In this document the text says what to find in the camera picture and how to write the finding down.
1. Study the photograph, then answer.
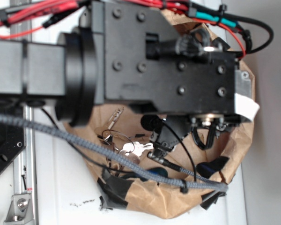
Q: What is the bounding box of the crumpled brown paper bag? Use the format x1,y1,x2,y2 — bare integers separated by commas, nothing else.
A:
63,8,257,219

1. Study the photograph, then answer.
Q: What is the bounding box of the thin black cable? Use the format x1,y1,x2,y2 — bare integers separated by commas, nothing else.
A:
41,107,198,182

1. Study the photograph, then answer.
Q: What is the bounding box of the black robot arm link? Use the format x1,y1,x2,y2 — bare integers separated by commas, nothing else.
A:
0,29,104,127

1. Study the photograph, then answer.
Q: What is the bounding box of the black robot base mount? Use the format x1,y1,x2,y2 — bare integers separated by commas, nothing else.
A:
0,124,26,175

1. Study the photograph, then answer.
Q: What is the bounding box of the grey braided cable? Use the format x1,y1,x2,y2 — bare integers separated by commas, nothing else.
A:
0,111,228,193

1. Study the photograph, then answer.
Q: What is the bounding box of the red wire bundle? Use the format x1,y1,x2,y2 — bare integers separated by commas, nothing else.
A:
0,0,246,59

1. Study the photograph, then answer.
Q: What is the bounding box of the bunch of silver keys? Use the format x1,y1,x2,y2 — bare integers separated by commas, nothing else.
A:
95,107,153,165

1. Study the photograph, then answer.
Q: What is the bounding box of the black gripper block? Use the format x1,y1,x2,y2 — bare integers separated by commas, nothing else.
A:
91,0,252,127

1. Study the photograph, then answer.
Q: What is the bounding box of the aluminium extrusion rail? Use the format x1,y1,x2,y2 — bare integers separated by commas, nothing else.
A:
4,18,39,225

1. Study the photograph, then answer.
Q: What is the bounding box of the metal corner bracket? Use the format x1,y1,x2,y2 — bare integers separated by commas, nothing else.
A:
4,194,35,225

